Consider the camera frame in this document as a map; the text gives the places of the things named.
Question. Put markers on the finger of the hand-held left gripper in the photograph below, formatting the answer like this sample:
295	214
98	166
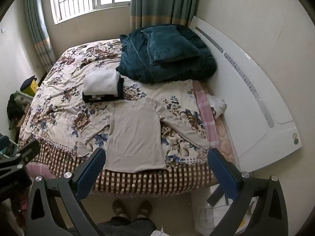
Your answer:
18	152

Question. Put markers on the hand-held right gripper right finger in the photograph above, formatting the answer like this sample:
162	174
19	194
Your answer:
222	170

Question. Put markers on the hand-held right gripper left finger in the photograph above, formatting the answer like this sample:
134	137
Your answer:
89	169

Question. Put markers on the beige long-sleeved shirt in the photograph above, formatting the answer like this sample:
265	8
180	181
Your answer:
136	137

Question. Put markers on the stack of folded clothes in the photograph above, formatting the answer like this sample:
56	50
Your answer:
102	84

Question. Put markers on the dark green bag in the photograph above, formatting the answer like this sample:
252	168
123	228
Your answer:
15	110

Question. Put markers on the person's brown slipper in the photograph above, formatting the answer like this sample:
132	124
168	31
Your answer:
119	207
144	209

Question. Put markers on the pink striped sheet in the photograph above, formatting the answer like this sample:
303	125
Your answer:
206	118

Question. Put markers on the yellow box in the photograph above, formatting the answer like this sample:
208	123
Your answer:
32	88

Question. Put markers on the white crumpled cloth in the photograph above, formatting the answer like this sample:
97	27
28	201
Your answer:
217	105

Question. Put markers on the person's dark trousers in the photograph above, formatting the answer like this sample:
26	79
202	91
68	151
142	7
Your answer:
128	226

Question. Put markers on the dark cap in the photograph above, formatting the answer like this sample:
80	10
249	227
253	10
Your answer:
27	82

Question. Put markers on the floral bed quilt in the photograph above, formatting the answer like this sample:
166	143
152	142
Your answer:
103	98

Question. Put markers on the white headboard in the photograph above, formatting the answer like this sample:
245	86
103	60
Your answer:
248	91

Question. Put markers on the dark teal folded blanket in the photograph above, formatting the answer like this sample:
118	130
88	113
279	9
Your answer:
169	64

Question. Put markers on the teal window curtain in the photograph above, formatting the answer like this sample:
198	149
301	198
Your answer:
39	32
160	2

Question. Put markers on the dark teal pillow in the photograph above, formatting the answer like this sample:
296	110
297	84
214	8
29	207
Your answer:
169	44

